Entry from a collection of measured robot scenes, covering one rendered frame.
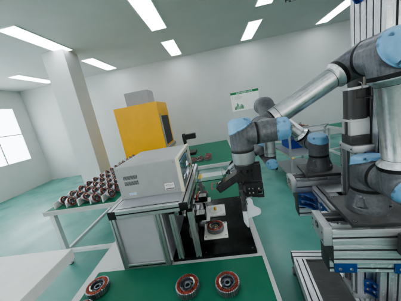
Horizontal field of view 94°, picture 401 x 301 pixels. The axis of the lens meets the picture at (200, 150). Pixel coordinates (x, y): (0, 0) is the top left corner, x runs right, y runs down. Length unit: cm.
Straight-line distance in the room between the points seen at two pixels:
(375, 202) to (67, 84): 511
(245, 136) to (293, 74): 639
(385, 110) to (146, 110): 448
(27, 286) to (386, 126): 109
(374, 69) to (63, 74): 505
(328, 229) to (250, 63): 602
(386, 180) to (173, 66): 627
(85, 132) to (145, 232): 406
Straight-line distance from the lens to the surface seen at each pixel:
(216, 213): 149
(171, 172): 109
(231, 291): 101
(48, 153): 900
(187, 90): 648
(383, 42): 75
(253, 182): 66
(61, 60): 525
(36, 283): 72
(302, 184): 143
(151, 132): 484
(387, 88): 78
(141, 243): 121
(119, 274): 134
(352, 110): 117
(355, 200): 101
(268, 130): 62
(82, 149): 513
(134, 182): 118
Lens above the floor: 155
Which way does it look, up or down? 12 degrees down
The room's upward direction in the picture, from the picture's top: 11 degrees counter-clockwise
